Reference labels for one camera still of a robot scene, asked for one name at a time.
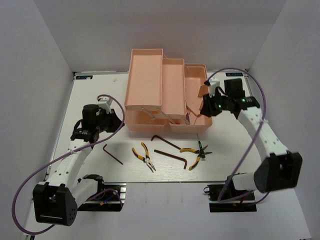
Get small dark hex key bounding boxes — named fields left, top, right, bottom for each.
left=102, top=144, right=124, bottom=165

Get lower long hex key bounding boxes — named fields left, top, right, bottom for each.
left=153, top=149, right=188, bottom=170

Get green black screwdriver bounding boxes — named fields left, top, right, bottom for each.
left=197, top=134, right=206, bottom=159

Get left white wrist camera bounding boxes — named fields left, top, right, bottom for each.
left=96, top=96, right=113, bottom=114

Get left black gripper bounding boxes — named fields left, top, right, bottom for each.
left=95, top=108, right=125, bottom=133

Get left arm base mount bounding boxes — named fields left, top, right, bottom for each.
left=71, top=174, right=127, bottom=212

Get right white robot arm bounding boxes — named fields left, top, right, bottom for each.
left=200, top=77, right=303, bottom=200

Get yellow side cutter pliers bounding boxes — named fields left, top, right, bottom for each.
left=179, top=144, right=213, bottom=171

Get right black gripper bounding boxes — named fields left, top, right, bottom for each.
left=200, top=90, right=231, bottom=119

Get long hex key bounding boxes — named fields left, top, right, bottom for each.
left=150, top=135, right=181, bottom=150
left=153, top=149, right=188, bottom=170

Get yellow needle nose pliers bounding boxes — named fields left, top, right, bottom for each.
left=131, top=142, right=156, bottom=173

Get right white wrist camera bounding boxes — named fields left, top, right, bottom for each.
left=204, top=77, right=220, bottom=98

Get upper long hex key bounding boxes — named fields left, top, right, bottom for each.
left=150, top=135, right=181, bottom=150

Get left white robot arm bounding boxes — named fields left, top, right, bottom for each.
left=32, top=96, right=124, bottom=226

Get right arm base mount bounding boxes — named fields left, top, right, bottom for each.
left=203, top=184, right=257, bottom=213

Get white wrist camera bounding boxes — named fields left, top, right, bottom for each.
left=204, top=77, right=220, bottom=98
left=96, top=96, right=113, bottom=114

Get pink plastic tool box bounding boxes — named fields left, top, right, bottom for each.
left=124, top=48, right=213, bottom=134

